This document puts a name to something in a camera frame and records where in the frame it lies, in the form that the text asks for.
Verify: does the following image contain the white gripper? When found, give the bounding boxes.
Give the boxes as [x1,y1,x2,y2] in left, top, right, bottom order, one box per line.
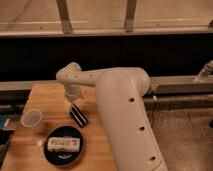
[64,84,81,110]

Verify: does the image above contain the black striped eraser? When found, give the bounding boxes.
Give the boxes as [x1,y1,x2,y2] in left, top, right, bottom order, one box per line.
[69,104,88,128]

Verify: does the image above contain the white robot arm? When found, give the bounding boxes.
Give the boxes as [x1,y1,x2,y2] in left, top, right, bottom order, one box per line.
[56,62,168,171]

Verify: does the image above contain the white paper cup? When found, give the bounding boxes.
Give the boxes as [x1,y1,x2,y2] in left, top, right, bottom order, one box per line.
[21,109,45,133]

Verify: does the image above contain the small white cap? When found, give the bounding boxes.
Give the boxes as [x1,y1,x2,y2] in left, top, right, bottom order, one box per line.
[36,140,44,147]

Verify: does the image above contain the black round plate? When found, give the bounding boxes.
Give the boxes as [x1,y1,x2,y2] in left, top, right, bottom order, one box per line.
[43,126,84,167]

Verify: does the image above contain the wooden table board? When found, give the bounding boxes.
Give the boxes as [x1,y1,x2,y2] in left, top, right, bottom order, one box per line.
[1,83,116,171]

